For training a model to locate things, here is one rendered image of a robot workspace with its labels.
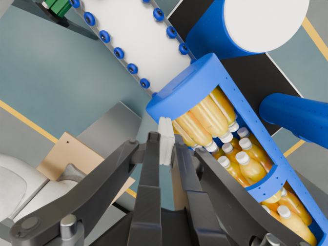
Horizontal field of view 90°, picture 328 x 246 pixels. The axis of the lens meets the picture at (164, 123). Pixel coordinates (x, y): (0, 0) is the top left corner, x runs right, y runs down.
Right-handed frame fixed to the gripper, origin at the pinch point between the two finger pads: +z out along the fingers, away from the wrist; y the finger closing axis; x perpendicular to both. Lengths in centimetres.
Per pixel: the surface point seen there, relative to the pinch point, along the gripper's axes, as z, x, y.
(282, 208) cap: 31, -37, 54
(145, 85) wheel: 51, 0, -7
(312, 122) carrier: 77, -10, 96
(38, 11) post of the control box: 72, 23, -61
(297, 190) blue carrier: 28, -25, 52
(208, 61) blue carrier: 28.7, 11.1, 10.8
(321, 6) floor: 148, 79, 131
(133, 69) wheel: 50, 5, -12
